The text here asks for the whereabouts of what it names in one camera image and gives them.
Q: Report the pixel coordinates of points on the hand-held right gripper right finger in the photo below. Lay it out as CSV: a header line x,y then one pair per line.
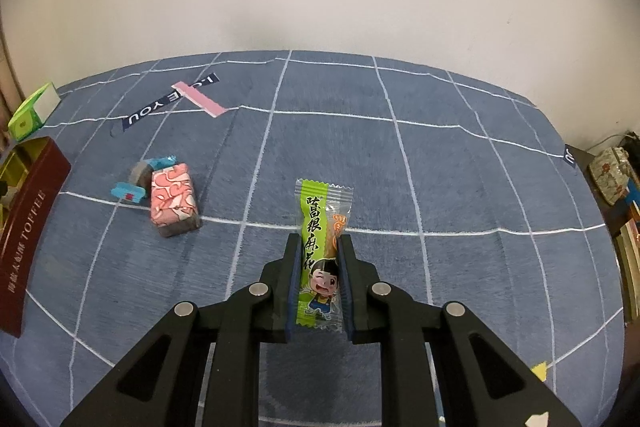
x,y
348,292

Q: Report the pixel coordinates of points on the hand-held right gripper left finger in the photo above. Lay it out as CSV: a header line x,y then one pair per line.
x,y
289,287

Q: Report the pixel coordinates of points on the green cartoon snack packet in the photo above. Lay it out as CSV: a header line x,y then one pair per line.
x,y
315,227

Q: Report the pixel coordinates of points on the red and gold tin box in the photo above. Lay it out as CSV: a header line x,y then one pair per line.
x,y
30,232

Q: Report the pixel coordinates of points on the pink patterned snack packet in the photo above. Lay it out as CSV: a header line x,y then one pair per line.
x,y
172,194

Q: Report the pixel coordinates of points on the blue wrapped candy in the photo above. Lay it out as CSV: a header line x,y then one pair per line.
x,y
127,192

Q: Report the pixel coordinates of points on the yellow cloth tag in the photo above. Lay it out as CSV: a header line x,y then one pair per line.
x,y
540,370

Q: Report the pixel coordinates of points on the dark printed cloth label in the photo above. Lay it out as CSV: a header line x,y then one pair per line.
x,y
145,112

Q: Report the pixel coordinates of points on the small dark cloth tag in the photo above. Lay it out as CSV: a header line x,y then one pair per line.
x,y
571,156

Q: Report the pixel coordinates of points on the stack of books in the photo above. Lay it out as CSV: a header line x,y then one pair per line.
x,y
630,257

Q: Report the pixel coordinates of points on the floral patterned box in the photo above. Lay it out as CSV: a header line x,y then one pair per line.
x,y
610,177

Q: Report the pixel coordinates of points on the green cardboard box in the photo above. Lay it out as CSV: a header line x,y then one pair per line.
x,y
30,114

